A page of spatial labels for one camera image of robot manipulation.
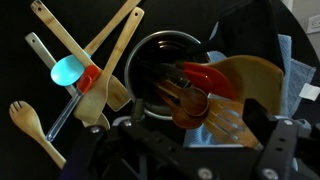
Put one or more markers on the wide wooden turner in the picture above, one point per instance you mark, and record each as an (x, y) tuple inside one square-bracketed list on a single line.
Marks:
[(253, 77)]

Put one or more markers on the wooden spoon under pile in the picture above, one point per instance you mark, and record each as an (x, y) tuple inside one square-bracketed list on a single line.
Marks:
[(106, 89)]

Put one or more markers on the blue cloth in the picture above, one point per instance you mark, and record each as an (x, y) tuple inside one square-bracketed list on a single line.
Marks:
[(297, 75)]

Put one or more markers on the red silicone spatula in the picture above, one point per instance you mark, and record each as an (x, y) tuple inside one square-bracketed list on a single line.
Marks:
[(187, 74)]

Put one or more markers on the slotted wooden spatula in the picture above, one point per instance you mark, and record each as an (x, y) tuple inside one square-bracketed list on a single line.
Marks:
[(225, 123)]

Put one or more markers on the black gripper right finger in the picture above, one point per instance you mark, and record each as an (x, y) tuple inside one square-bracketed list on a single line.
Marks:
[(278, 138)]

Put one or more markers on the dark brown wooden spoon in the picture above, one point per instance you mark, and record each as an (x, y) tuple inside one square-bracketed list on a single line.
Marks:
[(179, 115)]

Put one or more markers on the small brown wooden spoon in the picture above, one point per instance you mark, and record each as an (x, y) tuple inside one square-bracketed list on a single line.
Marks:
[(193, 100)]

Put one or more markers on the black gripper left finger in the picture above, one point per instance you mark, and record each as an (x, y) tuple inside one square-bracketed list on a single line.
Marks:
[(85, 161)]

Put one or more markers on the wooden spatula flat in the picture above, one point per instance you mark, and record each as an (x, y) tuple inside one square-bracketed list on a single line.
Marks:
[(91, 105)]

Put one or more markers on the teal silicone spoon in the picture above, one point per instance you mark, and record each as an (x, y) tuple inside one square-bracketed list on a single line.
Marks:
[(69, 70)]

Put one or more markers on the wooden spork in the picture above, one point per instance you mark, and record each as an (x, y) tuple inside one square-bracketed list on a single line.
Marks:
[(26, 119)]

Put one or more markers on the silver utensil holder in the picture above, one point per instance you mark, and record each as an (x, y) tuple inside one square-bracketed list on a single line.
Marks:
[(141, 67)]

